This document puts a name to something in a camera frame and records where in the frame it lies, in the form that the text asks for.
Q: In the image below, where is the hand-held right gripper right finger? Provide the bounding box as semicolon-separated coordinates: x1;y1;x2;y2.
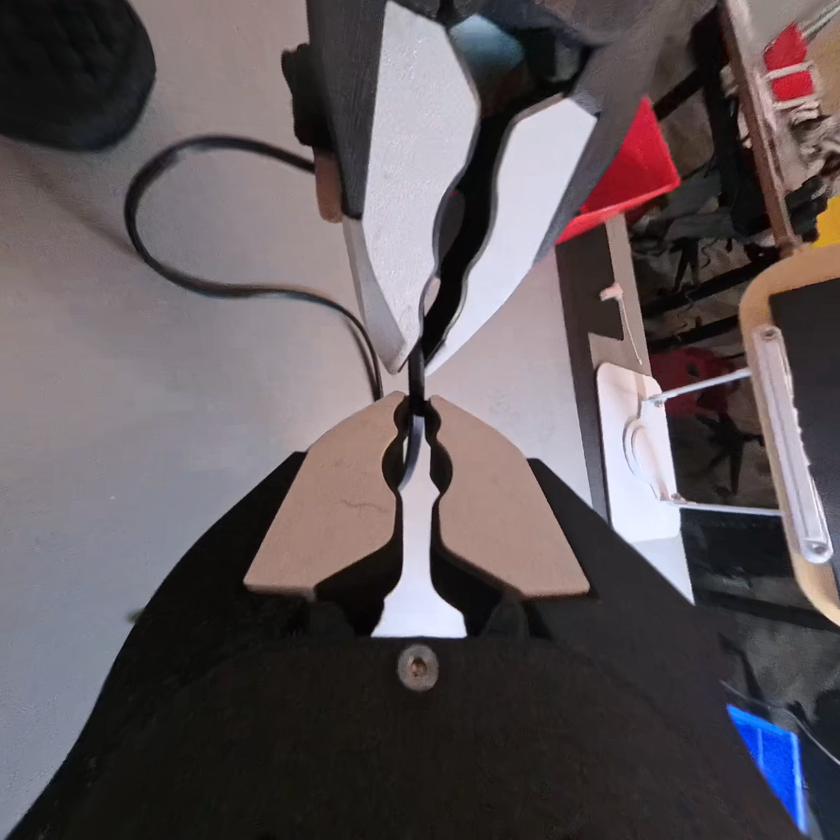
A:
423;394;592;599

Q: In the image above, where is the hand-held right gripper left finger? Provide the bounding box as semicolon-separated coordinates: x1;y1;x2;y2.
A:
243;390;411;599

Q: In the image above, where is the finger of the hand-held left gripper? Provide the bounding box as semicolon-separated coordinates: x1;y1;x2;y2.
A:
423;92;599;378
341;0;484;376

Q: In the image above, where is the red plastic bin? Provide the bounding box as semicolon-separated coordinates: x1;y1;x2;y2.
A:
554;95;682;245

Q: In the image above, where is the black cable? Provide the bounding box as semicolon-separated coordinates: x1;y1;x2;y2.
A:
125;134;437;487

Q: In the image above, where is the blue plastic bin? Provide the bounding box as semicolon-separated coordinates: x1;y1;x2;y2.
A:
725;702;808;834

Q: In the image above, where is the white zip tie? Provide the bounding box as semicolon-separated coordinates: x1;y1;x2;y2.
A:
600;282;647;365

